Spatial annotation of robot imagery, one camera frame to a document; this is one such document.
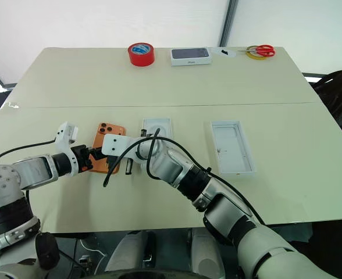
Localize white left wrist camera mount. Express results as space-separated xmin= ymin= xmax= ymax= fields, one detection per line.
xmin=54 ymin=121 xmax=80 ymax=177

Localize white oval card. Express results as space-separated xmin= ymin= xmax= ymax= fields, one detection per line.
xmin=213 ymin=47 xmax=237 ymax=58

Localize white phone box base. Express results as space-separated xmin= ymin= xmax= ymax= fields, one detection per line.
xmin=141 ymin=117 xmax=174 ymax=141

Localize red handled scissors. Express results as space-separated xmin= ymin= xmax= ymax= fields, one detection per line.
xmin=237 ymin=44 xmax=276 ymax=58

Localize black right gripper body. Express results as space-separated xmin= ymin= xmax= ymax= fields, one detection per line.
xmin=106 ymin=156 xmax=123 ymax=175

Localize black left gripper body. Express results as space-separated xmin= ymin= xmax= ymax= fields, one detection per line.
xmin=72 ymin=144 xmax=92 ymax=174

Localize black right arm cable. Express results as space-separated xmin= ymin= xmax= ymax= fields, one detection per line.
xmin=102 ymin=127 xmax=266 ymax=226

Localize yellow tape roll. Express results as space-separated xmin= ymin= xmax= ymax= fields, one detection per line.
xmin=245 ymin=45 xmax=266 ymax=60

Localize dark metal pole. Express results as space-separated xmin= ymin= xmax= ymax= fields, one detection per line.
xmin=219 ymin=0 xmax=239 ymax=47

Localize white phone box lid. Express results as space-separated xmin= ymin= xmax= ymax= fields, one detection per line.
xmin=210 ymin=120 xmax=257 ymax=176

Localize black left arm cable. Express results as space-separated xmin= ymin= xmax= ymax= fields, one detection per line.
xmin=0 ymin=138 xmax=57 ymax=168

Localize red tape roll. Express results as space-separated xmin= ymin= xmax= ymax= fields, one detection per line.
xmin=127 ymin=42 xmax=156 ymax=68

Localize closed white phone box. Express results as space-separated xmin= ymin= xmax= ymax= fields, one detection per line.
xmin=170 ymin=46 xmax=213 ymax=67

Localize white robot leg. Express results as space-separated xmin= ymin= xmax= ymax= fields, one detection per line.
xmin=188 ymin=228 xmax=227 ymax=279
xmin=104 ymin=231 xmax=148 ymax=274

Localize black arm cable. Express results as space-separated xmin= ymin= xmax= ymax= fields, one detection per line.
xmin=0 ymin=138 xmax=57 ymax=168
xmin=102 ymin=127 xmax=266 ymax=226

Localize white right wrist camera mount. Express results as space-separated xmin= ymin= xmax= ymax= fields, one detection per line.
xmin=100 ymin=134 xmax=140 ymax=160

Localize white right robot leg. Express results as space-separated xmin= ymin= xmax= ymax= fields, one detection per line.
xmin=188 ymin=228 xmax=227 ymax=279

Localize orange smartphone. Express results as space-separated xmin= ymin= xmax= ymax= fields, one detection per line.
xmin=88 ymin=122 xmax=127 ymax=175

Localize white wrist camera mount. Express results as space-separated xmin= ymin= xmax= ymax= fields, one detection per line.
xmin=100 ymin=134 xmax=140 ymax=160
xmin=54 ymin=121 xmax=80 ymax=177

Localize white left robot leg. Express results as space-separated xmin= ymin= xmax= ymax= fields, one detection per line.
xmin=104 ymin=231 xmax=148 ymax=274

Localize white floor cable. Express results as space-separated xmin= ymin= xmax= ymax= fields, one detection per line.
xmin=79 ymin=237 xmax=108 ymax=262

